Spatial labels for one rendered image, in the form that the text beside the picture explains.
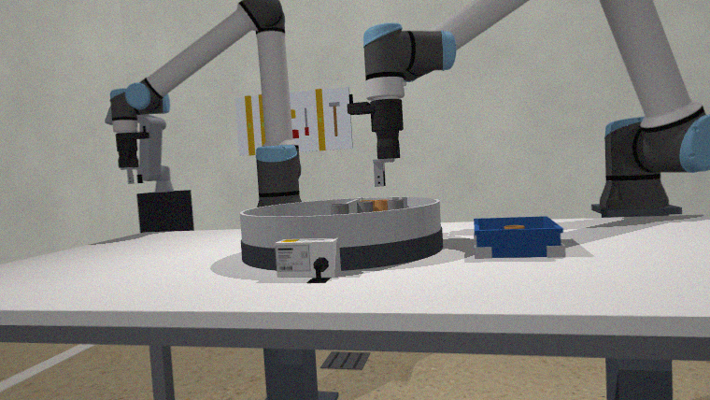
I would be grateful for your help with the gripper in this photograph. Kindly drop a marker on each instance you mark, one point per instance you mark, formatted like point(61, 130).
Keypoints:
point(132, 148)
point(387, 128)

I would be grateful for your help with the bronze bushing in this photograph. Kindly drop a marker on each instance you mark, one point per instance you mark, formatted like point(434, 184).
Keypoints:
point(381, 204)
point(513, 225)

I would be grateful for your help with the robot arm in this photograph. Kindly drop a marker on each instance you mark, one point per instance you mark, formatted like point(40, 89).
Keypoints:
point(273, 100)
point(649, 155)

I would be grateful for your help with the grey turntable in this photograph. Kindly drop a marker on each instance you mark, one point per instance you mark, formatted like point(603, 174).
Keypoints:
point(377, 233)

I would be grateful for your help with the blue crate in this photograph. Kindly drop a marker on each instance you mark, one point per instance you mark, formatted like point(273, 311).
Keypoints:
point(516, 239)

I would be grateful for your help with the jointed stand on black box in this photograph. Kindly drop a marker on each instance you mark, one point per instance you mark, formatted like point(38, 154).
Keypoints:
point(164, 211)

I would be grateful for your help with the white control box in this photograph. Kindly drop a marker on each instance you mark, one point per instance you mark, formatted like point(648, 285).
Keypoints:
point(300, 255)

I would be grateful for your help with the dark floor grate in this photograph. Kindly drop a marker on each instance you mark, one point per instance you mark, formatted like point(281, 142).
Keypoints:
point(344, 361)

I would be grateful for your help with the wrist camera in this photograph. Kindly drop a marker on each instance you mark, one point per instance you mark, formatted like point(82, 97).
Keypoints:
point(358, 108)

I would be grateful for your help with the white wall board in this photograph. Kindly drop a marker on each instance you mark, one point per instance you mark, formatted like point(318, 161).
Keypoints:
point(322, 122)

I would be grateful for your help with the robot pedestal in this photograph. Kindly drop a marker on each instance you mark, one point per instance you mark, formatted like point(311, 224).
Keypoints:
point(291, 377)

